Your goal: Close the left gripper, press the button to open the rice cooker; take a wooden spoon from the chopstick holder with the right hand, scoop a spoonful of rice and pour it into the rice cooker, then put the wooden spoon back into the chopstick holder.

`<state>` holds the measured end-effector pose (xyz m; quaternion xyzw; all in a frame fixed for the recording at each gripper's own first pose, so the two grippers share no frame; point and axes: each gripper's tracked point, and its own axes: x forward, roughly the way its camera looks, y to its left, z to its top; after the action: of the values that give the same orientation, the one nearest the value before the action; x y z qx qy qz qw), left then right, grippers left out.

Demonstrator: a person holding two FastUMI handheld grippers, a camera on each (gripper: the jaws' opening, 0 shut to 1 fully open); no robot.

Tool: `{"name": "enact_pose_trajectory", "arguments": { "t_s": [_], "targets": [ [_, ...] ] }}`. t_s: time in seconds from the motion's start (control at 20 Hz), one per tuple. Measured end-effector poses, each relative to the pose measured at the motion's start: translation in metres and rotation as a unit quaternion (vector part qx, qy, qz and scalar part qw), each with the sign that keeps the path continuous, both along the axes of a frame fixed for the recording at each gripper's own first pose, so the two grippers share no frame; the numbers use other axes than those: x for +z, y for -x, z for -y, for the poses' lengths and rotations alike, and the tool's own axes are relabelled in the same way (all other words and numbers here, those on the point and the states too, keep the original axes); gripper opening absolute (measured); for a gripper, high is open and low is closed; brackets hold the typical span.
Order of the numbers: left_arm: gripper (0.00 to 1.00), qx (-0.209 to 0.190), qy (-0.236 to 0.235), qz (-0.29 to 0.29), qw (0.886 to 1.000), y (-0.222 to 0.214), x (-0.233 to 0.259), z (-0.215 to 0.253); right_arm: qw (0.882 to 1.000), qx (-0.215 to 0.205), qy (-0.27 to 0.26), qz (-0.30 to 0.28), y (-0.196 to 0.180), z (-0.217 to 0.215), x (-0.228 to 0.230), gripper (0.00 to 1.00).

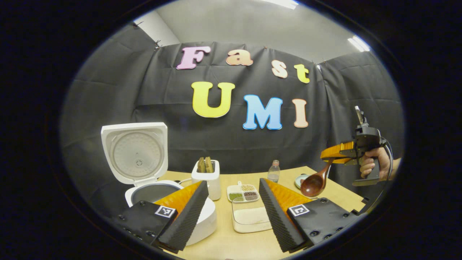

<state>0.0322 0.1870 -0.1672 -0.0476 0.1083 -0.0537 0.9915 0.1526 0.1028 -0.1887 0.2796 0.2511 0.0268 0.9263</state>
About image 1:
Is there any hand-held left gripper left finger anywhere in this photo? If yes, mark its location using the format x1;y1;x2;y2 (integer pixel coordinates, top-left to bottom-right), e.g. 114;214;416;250
112;180;210;254

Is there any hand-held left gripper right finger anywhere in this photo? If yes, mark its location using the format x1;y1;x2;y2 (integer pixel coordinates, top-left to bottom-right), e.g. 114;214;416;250
258;178;358;253

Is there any brown wooden spoon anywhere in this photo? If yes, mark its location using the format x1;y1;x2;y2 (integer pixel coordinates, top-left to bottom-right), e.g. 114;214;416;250
300;159;335;198

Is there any white rice cooker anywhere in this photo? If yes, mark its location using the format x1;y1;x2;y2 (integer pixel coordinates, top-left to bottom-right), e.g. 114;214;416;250
100;122;218;246

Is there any white divided grain tray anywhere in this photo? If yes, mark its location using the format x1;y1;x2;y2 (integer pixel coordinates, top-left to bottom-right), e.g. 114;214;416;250
227;181;260;203

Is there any white toaster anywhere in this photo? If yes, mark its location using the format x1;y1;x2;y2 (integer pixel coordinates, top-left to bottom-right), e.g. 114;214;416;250
191;157;222;201

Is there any clear plastic bottle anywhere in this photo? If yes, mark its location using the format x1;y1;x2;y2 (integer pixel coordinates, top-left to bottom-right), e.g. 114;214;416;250
267;160;281;183

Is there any ceiling light panel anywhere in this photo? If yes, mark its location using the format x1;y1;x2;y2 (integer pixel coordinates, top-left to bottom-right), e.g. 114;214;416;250
347;35;371;52
260;0;300;10

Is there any black backdrop cloth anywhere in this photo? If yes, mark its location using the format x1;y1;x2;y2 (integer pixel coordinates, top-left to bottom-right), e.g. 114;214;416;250
60;23;404;217

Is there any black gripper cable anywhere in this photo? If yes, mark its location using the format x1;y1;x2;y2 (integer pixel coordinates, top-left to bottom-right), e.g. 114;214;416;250
379;139;394;192

